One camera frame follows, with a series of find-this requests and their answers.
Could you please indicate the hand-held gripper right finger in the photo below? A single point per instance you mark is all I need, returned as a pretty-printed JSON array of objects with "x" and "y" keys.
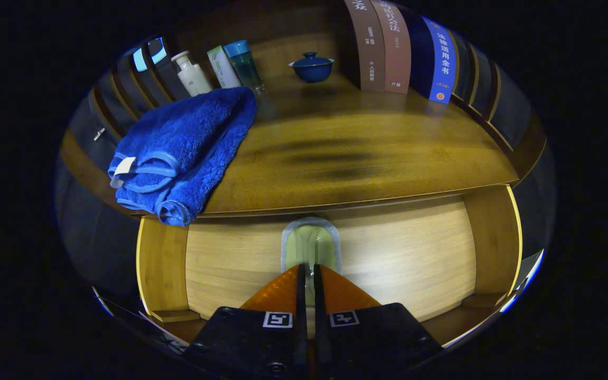
[{"x": 320, "y": 332}]

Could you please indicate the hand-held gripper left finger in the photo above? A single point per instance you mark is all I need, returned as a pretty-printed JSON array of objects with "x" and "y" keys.
[{"x": 301, "y": 327}]

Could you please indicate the pale green soap with dish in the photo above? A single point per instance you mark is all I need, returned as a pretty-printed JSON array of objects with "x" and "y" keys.
[{"x": 309, "y": 245}]

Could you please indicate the wooden drawer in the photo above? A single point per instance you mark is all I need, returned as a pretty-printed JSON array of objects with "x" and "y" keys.
[{"x": 399, "y": 253}]

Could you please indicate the wooden countertop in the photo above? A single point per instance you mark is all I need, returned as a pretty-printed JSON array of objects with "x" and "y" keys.
[{"x": 362, "y": 158}]

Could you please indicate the wooden cabinet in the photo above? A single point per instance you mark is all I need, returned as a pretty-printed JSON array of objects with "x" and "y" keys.
[{"x": 293, "y": 45}]

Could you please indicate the blue folded towel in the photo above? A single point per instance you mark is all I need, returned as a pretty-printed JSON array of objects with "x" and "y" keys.
[{"x": 188, "y": 137}]

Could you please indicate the blue lidded teacup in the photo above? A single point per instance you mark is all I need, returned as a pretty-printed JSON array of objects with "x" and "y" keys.
[{"x": 312, "y": 71}]

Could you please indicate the teal bottle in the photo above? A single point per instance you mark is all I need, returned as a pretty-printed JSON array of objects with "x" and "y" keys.
[{"x": 243, "y": 66}]

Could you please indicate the white green tube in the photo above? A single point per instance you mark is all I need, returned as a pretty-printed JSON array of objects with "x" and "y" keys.
[{"x": 224, "y": 68}]

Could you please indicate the white pump bottle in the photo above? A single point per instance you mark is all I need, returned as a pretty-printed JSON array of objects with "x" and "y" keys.
[{"x": 193, "y": 79}]

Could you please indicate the small metal clip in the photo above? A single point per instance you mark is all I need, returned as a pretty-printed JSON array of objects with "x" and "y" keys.
[{"x": 99, "y": 134}]

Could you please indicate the dark brown book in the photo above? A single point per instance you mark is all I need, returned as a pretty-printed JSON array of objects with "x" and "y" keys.
[{"x": 370, "y": 47}]

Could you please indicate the light brown book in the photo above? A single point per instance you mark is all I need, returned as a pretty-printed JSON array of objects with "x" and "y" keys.
[{"x": 396, "y": 47}]

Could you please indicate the blue book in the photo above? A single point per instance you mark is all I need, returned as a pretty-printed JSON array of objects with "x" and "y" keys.
[{"x": 441, "y": 58}]

